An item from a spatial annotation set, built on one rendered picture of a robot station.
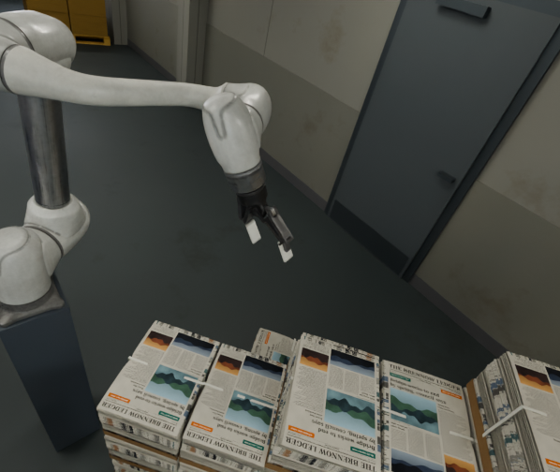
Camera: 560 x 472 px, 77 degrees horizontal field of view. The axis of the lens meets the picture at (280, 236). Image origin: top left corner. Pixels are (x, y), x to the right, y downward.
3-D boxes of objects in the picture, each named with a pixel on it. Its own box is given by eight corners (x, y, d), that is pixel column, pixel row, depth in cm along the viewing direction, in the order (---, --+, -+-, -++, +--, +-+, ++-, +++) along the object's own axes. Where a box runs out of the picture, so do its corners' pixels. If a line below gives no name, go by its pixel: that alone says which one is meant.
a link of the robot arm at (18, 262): (-21, 298, 110) (-46, 246, 96) (22, 259, 124) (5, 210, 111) (31, 311, 110) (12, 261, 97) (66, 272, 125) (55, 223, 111)
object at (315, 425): (301, 335, 125) (302, 333, 124) (379, 361, 124) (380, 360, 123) (278, 445, 96) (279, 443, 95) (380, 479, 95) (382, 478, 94)
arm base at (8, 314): (-25, 293, 117) (-31, 281, 114) (51, 271, 130) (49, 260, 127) (-16, 333, 108) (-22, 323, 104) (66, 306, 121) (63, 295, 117)
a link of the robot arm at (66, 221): (19, 254, 123) (59, 218, 140) (65, 269, 124) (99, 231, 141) (-41, 3, 75) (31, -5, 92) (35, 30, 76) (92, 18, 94)
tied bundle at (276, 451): (286, 362, 141) (301, 329, 127) (357, 386, 140) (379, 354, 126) (262, 467, 112) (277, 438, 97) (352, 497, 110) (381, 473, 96)
